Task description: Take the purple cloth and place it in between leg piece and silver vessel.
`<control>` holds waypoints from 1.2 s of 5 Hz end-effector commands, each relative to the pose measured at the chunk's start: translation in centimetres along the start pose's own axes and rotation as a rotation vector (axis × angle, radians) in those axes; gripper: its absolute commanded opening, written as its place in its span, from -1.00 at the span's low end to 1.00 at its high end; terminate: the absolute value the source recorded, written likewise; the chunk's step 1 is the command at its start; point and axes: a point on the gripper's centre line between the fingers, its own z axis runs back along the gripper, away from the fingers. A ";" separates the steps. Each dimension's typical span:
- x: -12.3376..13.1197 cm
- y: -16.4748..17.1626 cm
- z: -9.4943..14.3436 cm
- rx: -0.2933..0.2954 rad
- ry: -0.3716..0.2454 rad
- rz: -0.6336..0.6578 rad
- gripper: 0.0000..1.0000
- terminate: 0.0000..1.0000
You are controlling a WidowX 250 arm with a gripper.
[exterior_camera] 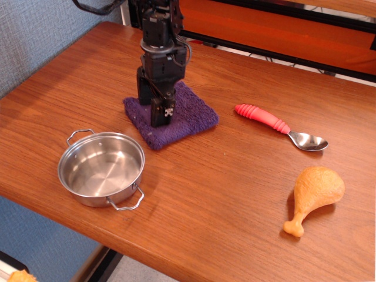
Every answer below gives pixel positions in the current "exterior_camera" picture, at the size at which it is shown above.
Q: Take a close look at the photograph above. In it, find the orange fuzzy object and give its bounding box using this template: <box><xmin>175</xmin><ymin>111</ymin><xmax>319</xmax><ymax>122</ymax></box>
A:
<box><xmin>7</xmin><ymin>270</ymin><xmax>37</xmax><ymax>282</ymax></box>

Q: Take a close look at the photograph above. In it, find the silver steel pan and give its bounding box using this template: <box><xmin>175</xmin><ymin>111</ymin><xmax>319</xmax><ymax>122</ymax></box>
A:
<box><xmin>57</xmin><ymin>129</ymin><xmax>146</xmax><ymax>211</ymax></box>

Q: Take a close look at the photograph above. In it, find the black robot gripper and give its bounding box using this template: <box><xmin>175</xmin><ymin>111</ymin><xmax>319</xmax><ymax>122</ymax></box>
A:
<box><xmin>136</xmin><ymin>43</ymin><xmax>187</xmax><ymax>127</ymax></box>

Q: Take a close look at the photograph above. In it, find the purple cloth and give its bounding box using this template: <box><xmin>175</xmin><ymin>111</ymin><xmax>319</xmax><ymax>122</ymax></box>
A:
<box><xmin>123</xmin><ymin>81</ymin><xmax>219</xmax><ymax>150</ymax></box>

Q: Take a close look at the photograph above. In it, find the black metal frame rail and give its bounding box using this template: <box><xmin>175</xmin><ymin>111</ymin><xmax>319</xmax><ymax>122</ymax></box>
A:
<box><xmin>180</xmin><ymin>1</ymin><xmax>375</xmax><ymax>82</ymax></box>

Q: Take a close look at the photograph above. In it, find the pink handled metal spoon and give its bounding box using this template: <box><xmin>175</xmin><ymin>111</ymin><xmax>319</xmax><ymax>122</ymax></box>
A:
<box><xmin>234</xmin><ymin>104</ymin><xmax>328</xmax><ymax>152</ymax></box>

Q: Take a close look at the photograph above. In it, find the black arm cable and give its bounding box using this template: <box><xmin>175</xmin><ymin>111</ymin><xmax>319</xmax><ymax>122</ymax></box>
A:
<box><xmin>72</xmin><ymin>0</ymin><xmax>127</xmax><ymax>16</ymax></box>

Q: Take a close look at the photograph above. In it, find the orange toy chicken leg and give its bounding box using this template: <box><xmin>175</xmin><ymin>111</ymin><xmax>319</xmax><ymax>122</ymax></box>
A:
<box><xmin>283</xmin><ymin>166</ymin><xmax>345</xmax><ymax>237</ymax></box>

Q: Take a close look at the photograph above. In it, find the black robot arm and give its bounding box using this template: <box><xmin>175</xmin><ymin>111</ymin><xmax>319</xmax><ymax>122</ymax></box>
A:
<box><xmin>136</xmin><ymin>1</ymin><xmax>192</xmax><ymax>127</ymax></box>

